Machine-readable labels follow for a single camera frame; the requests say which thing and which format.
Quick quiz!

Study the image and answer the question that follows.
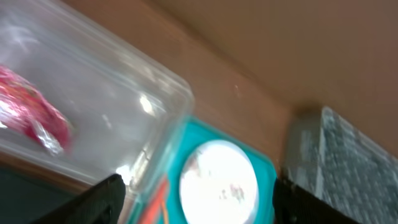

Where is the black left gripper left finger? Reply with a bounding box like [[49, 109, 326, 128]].
[[33, 174, 126, 224]]

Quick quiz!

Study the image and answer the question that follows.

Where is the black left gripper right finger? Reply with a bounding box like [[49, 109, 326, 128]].
[[272, 178, 358, 224]]

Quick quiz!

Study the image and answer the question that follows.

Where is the red snack wrapper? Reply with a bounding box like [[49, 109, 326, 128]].
[[1, 66, 72, 155]]

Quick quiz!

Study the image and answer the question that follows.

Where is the grey dishwasher rack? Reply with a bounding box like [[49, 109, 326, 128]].
[[282, 107, 397, 224]]

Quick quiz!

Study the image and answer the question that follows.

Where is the orange carrot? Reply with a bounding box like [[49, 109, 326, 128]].
[[139, 177, 170, 224]]

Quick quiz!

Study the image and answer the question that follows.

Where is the large white plate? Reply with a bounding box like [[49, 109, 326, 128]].
[[179, 140, 259, 224]]

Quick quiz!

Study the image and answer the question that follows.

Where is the black tray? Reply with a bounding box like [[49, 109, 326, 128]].
[[1, 166, 77, 224]]

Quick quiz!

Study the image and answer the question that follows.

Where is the clear plastic bin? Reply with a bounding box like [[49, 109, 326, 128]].
[[0, 0, 196, 200]]

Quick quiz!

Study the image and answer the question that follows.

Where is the teal plastic tray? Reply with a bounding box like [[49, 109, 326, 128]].
[[126, 115, 278, 224]]

